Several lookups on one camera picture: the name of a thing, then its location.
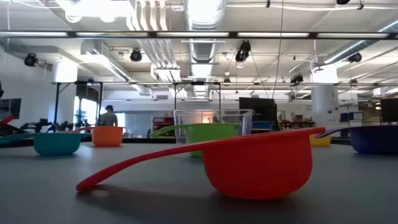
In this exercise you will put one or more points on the black neighbouring station frame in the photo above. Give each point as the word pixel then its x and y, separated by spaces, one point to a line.
pixel 57 102

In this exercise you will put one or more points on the small yellow measuring cup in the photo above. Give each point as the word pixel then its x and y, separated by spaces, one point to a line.
pixel 320 141

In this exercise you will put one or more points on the large red measuring cup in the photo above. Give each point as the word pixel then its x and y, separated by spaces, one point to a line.
pixel 258 168

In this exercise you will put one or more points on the turquoise blue measuring cup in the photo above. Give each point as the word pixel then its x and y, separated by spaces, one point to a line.
pixel 56 143

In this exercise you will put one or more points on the black neighbouring robot arms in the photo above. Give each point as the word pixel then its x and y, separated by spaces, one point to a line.
pixel 40 125

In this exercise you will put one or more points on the black ceiling spotlight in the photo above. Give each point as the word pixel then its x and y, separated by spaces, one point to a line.
pixel 136 55
pixel 355 57
pixel 242 51
pixel 30 59

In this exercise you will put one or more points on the orange measuring cup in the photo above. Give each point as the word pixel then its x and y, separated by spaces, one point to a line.
pixel 107 137

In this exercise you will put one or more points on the white round column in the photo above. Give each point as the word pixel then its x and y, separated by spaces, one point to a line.
pixel 325 105

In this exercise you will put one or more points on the black computer monitor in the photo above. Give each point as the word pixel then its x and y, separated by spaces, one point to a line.
pixel 390 110
pixel 256 109

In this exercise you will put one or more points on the clear plastic basket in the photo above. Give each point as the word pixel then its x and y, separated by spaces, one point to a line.
pixel 214 116

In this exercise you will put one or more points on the green measuring cup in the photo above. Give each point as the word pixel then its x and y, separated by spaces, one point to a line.
pixel 205 133

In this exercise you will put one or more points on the person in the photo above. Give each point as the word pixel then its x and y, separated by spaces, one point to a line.
pixel 108 119

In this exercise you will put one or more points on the purple measuring cup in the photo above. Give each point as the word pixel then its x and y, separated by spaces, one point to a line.
pixel 373 140

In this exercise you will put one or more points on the black aluminium rig frame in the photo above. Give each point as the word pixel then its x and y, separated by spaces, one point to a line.
pixel 233 35

